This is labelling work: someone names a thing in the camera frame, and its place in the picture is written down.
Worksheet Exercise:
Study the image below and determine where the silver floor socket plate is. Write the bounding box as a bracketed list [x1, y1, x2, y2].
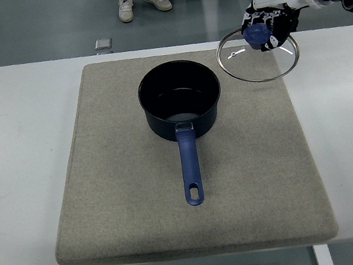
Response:
[94, 37, 115, 50]

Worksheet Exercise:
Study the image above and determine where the grey felt mat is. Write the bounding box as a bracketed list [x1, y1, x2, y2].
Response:
[26, 29, 341, 265]

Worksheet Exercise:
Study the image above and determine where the dark blue saucepan blue handle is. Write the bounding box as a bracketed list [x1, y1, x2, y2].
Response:
[133, 53, 240, 213]

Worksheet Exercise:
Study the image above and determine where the glass pot lid blue knob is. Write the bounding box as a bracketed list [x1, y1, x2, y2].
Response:
[212, 17, 305, 90]

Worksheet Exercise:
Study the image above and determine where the white table leg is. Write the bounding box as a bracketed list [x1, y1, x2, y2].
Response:
[311, 242, 335, 265]

